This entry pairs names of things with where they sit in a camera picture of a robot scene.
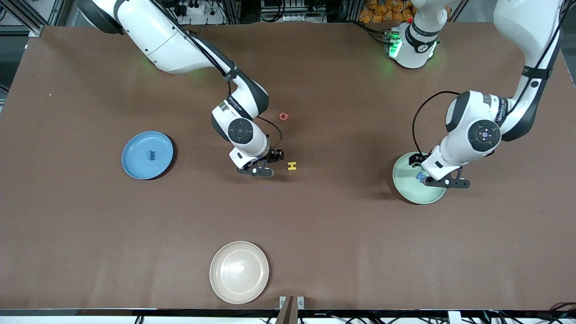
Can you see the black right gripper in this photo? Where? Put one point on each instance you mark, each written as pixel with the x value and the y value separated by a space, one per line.
pixel 271 156

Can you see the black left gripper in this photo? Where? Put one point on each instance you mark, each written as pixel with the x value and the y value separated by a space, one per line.
pixel 421 158

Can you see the yellow capital letter H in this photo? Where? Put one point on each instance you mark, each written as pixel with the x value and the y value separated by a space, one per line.
pixel 292 166

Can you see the dark blue small letter m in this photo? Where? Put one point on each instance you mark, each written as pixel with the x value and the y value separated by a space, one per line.
pixel 152 155

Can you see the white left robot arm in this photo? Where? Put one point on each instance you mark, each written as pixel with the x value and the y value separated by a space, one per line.
pixel 526 27

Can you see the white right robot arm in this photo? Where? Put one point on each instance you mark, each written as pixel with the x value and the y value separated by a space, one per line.
pixel 157 36

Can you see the pale green plate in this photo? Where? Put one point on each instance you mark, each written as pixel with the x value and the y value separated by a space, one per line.
pixel 405 184

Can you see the red capital letter Q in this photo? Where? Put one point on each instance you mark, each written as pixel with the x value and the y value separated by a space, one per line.
pixel 283 116

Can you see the beige plate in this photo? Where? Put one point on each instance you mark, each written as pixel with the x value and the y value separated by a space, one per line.
pixel 239 272

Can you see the blue plate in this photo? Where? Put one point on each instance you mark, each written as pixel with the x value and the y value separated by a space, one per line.
pixel 139 162

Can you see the black equipment rack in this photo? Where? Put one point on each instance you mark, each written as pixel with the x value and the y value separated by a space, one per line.
pixel 292 9

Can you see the bag of orange items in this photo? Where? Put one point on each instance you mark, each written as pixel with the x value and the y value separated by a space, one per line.
pixel 382 11

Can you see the white power strip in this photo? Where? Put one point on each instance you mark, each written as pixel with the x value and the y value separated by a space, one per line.
pixel 202 11

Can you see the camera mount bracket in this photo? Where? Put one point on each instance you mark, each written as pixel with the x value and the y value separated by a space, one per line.
pixel 290 310

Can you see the aluminium frame post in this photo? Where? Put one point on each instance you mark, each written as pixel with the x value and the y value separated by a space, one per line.
pixel 57 11

